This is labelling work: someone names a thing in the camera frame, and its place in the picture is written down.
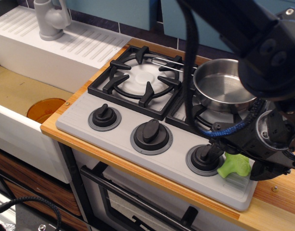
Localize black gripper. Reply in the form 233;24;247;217
207;106;295;181

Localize green toy cauliflower floret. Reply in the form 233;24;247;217
217;153;251;178

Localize stainless steel pot with handle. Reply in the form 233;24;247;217
152;56;258;114

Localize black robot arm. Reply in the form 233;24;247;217
178;0;295;181

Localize black right stove knob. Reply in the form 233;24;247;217
186;144;225;177

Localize black stove knob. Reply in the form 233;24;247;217
186;144;225;177
88;103;121;132
130;119;173;155

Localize grey toy stove top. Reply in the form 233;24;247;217
55;55;261;212

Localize black middle stove knob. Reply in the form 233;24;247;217
130;119;173;155

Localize black left stove knob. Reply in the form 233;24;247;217
88;103;121;132

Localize black right burner grate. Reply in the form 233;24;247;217
165;83;249;135

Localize black burner grate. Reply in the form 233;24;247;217
165;83;249;135
88;46;184;120

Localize black left burner grate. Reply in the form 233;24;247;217
88;46;184;120

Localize orange plastic plate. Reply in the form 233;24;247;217
27;98;66;124

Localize wooden drawer fronts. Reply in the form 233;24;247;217
0;149;88;231

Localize white toy sink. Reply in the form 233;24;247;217
0;6;130;183

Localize grey toy faucet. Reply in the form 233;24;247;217
34;0;71;41

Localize oven door with black handle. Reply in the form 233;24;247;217
73;151;241;231

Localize black braided cable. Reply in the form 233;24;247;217
0;196;62;229

